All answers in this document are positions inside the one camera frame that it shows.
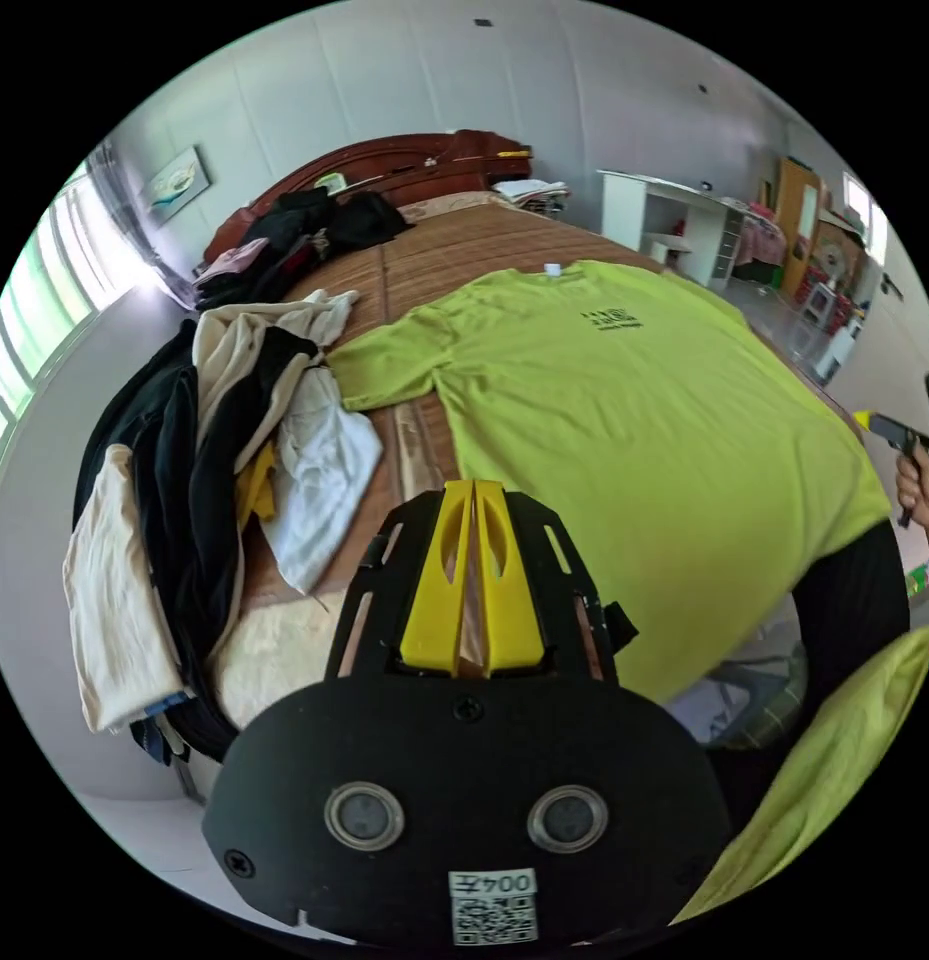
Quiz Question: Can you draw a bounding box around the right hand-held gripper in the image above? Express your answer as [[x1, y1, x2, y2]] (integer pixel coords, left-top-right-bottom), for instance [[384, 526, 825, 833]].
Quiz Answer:
[[853, 409, 929, 529]]

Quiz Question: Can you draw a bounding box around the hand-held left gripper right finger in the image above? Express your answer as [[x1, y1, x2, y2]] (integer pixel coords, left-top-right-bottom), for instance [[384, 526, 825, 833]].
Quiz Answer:
[[473, 479, 545, 677]]

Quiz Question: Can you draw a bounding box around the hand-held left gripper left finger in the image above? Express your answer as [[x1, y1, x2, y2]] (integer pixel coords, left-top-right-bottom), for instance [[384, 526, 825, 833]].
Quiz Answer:
[[400, 479, 474, 679]]

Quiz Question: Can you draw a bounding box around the green short sleeve shirt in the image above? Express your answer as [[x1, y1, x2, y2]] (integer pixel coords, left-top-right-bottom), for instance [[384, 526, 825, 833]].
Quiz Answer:
[[325, 258, 897, 706]]

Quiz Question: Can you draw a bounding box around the person's right hand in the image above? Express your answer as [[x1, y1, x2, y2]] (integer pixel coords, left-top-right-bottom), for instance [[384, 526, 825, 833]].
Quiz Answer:
[[895, 452, 929, 528]]

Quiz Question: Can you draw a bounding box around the person's body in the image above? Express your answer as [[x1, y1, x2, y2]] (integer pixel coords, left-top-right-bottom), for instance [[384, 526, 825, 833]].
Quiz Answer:
[[670, 515, 929, 928]]

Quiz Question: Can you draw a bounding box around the white desk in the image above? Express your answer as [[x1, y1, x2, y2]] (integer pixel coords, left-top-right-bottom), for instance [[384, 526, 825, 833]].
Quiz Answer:
[[597, 168, 749, 292]]

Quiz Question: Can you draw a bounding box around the bed with woven mat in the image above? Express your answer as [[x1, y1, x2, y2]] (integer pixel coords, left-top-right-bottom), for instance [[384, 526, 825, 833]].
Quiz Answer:
[[186, 131, 870, 751]]

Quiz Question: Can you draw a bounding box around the pile of dark clothes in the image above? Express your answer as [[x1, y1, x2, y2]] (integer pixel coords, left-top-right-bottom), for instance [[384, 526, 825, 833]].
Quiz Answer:
[[193, 187, 417, 310]]

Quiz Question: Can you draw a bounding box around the stack of folded cloths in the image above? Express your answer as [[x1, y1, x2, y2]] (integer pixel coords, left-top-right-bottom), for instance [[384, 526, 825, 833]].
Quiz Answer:
[[492, 178, 572, 217]]

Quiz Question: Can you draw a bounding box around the grey curtain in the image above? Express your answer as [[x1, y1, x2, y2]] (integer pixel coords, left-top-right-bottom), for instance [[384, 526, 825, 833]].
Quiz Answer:
[[85, 140, 201, 310]]

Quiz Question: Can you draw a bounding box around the window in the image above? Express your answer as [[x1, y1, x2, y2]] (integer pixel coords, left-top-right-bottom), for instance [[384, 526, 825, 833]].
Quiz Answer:
[[0, 168, 114, 451]]

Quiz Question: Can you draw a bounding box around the framed wall picture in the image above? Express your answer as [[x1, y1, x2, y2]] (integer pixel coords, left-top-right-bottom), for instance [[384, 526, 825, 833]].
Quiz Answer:
[[147, 145, 212, 223]]

